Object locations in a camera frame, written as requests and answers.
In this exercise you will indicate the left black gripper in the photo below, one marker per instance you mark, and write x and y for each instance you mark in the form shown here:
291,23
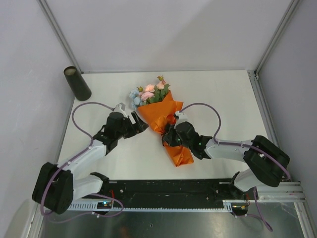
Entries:
141,126

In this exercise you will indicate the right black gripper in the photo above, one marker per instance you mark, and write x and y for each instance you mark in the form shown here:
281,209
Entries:
169,139

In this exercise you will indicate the orange wrapping paper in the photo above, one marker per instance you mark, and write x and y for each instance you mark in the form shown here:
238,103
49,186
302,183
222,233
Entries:
160,118

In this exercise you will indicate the artificial flower bunch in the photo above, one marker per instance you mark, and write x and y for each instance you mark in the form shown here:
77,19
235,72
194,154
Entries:
149,94

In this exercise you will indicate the black ribbon gold lettering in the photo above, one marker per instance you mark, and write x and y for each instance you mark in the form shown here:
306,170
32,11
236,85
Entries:
169,137

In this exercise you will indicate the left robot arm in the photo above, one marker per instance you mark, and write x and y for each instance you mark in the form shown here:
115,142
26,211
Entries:
58,185

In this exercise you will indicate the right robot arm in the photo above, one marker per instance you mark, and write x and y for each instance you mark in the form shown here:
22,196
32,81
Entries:
267,163

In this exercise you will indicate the black cylindrical vase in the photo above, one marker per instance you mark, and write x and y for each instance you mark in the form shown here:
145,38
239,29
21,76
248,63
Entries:
77,83

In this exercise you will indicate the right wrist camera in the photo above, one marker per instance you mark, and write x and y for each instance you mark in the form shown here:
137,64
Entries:
180,117

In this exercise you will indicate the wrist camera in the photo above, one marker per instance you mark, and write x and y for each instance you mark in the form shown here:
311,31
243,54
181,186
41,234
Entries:
180,117
120,108

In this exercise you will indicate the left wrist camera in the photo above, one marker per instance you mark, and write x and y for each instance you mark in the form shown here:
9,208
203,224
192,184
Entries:
120,108

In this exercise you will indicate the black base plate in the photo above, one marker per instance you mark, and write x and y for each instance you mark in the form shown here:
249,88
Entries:
178,190

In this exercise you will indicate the grey slotted cable duct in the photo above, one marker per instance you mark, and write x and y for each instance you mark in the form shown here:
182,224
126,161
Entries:
166,205

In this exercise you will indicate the right aluminium frame post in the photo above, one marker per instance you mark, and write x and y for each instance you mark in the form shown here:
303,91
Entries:
284,22

